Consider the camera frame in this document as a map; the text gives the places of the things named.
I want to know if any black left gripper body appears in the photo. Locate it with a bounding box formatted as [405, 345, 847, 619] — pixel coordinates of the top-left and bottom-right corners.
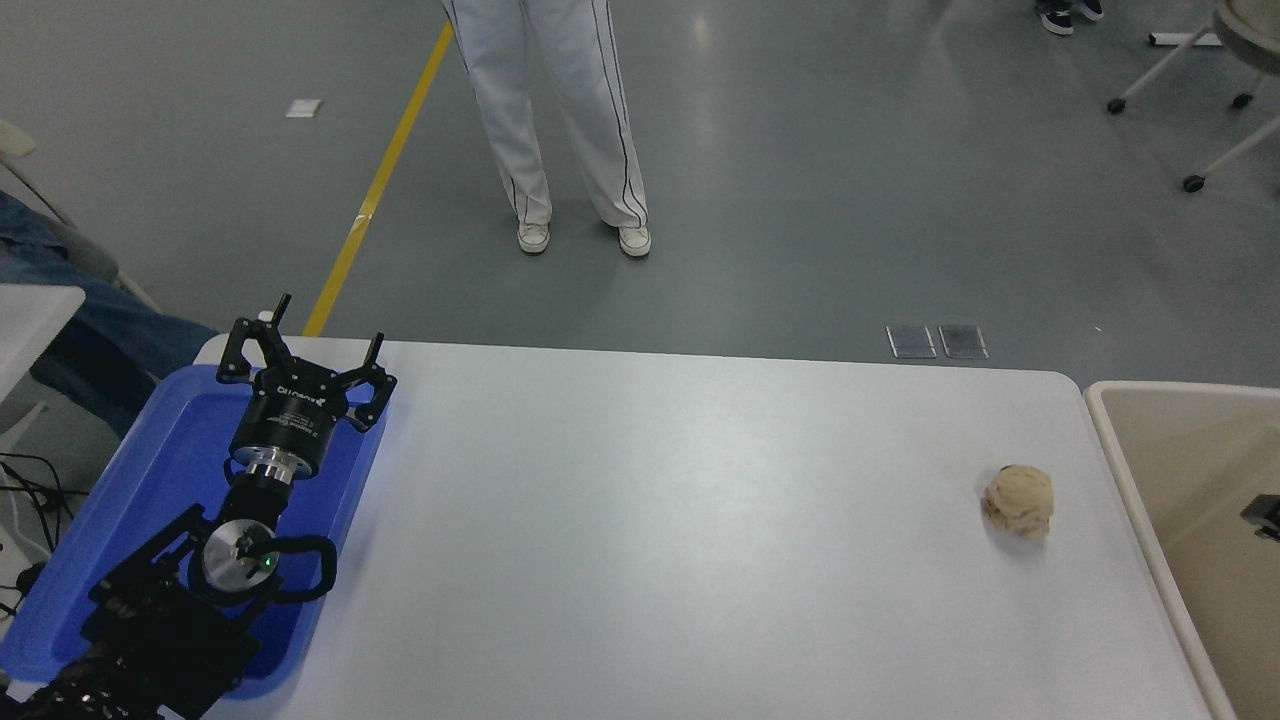
[230, 358, 350, 472]

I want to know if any crinkled foil plate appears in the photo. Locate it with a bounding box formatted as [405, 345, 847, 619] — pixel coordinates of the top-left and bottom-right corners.
[1240, 494, 1280, 542]

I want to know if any blue plastic tray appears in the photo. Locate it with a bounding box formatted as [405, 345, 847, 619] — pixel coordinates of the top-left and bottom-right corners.
[0, 365, 389, 698]

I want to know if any seated person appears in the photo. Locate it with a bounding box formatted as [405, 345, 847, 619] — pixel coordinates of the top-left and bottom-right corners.
[0, 188, 219, 441]

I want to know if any white side table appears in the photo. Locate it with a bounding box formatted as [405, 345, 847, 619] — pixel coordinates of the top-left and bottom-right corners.
[0, 284, 86, 441]

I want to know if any standing person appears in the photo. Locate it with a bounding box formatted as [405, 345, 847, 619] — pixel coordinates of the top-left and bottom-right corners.
[443, 0, 653, 259]

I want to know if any crumpled tan paper ball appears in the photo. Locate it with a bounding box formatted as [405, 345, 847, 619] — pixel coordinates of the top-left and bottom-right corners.
[982, 464, 1055, 539]

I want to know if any person with dark shoes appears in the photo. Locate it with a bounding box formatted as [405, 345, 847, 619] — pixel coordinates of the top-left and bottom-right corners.
[1035, 0, 1105, 37]

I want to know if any large pale bin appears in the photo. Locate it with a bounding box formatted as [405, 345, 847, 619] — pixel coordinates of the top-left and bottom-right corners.
[1084, 382, 1280, 720]

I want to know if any white chair with casters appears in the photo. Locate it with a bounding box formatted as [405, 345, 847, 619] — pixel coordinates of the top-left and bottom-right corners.
[1107, 0, 1280, 194]

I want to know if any black floor cable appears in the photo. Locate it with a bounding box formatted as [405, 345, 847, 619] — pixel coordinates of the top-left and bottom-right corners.
[0, 455, 67, 621]

